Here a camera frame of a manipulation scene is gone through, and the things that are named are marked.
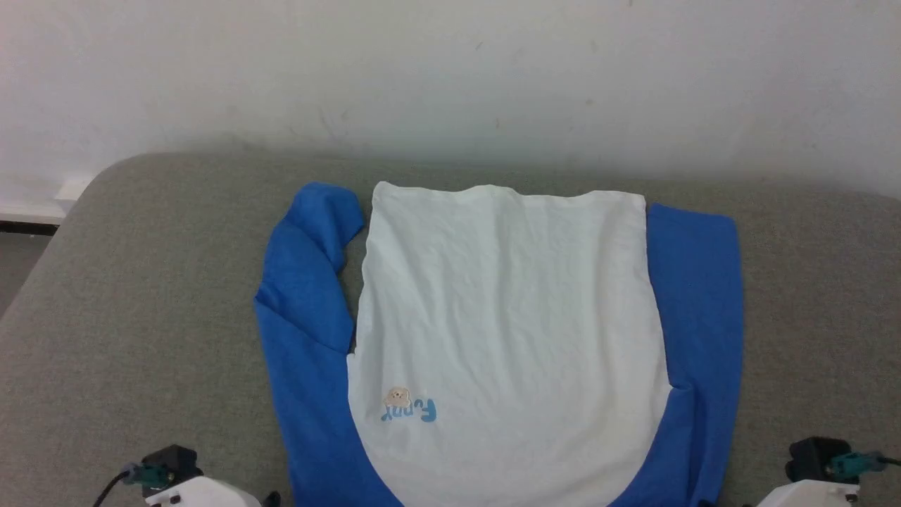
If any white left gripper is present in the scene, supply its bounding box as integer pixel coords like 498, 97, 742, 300
144, 477, 265, 507

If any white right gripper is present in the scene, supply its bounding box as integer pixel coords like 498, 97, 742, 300
757, 480, 861, 507

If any blue and white shirt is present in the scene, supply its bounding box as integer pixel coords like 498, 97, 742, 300
253, 181, 745, 507

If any grey fabric sofa cushion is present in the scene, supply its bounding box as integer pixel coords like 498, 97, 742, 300
0, 151, 901, 507

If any white skirting board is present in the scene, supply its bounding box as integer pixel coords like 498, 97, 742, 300
0, 176, 92, 226

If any black right cable teal plug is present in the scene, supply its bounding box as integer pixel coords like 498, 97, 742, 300
827, 451, 901, 477

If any black cable teal plug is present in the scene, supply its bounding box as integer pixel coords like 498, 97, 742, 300
827, 451, 901, 477
92, 463, 171, 507

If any black left cable teal plug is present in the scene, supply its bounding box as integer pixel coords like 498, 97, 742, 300
92, 463, 171, 507

